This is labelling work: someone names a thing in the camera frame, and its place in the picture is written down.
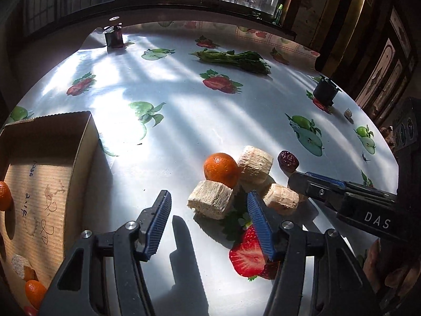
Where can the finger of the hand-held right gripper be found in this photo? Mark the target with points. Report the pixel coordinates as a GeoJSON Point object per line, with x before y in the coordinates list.
{"type": "Point", "coordinates": [315, 189]}
{"type": "Point", "coordinates": [329, 178]}

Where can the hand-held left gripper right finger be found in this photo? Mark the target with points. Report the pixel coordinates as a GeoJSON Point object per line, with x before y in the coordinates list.
{"type": "Point", "coordinates": [261, 227]}

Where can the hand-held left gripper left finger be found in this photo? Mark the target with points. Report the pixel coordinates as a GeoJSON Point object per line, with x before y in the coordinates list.
{"type": "Point", "coordinates": [159, 223]}

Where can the beige wheat biscuit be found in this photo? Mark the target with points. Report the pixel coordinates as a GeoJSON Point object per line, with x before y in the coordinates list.
{"type": "Point", "coordinates": [212, 199]}
{"type": "Point", "coordinates": [255, 164]}
{"type": "Point", "coordinates": [281, 199]}

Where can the dark red date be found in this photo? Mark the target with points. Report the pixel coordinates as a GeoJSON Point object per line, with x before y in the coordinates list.
{"type": "Point", "coordinates": [288, 161]}

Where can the beige wheat biscuit top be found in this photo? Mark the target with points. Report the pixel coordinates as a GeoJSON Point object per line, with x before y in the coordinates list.
{"type": "Point", "coordinates": [255, 164]}

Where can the large orange mandarin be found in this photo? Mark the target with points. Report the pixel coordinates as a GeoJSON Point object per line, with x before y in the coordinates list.
{"type": "Point", "coordinates": [221, 169]}

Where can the brown cardboard box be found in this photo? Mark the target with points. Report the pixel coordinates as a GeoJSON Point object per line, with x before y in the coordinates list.
{"type": "Point", "coordinates": [42, 187]}

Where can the small orange mandarin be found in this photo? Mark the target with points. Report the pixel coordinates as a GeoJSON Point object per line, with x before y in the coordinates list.
{"type": "Point", "coordinates": [34, 291]}

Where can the biscuit piece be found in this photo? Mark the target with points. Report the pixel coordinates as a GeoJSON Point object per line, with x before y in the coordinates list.
{"type": "Point", "coordinates": [19, 263]}

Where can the red tomato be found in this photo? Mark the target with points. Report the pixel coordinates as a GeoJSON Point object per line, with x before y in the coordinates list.
{"type": "Point", "coordinates": [30, 311]}

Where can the person's right hand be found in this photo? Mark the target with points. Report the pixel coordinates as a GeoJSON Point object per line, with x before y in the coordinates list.
{"type": "Point", "coordinates": [391, 270]}

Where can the black cylindrical device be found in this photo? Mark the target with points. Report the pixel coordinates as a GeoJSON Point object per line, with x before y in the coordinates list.
{"type": "Point", "coordinates": [325, 92]}

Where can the fruit print tablecloth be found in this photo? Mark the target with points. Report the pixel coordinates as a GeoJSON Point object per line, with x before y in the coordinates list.
{"type": "Point", "coordinates": [184, 131]}

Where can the green leafy vegetable bunch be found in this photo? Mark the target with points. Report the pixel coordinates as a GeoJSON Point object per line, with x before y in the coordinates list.
{"type": "Point", "coordinates": [235, 61]}

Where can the green bottle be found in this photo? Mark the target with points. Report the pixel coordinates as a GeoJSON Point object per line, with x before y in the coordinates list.
{"type": "Point", "coordinates": [279, 11]}

